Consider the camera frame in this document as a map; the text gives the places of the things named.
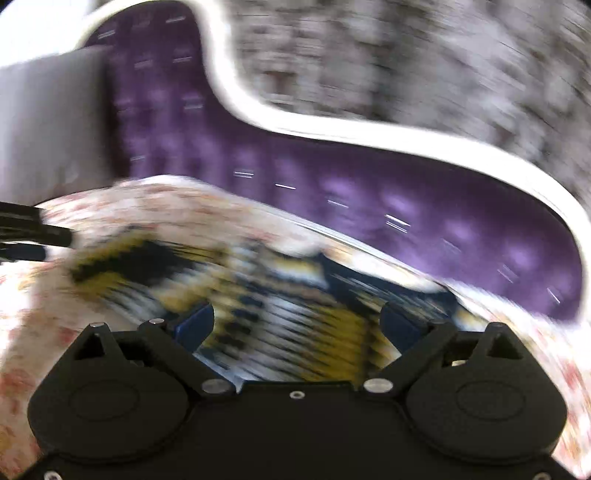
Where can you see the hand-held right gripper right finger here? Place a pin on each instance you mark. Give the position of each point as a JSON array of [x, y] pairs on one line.
[[400, 324]]

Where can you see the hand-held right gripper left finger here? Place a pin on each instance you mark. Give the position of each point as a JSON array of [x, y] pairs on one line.
[[195, 325]]

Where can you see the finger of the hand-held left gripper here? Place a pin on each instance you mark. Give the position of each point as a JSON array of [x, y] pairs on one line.
[[46, 234]]

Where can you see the yellow navy zigzag knit sweater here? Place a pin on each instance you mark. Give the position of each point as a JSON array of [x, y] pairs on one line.
[[295, 318]]

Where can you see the floral bed sheet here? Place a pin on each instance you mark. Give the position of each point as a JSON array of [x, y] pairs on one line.
[[138, 207]]

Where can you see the grey pillow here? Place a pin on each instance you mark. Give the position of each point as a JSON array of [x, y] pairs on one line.
[[51, 124]]

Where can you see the purple tufted white-framed headboard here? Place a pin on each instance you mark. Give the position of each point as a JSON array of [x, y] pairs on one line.
[[351, 184]]

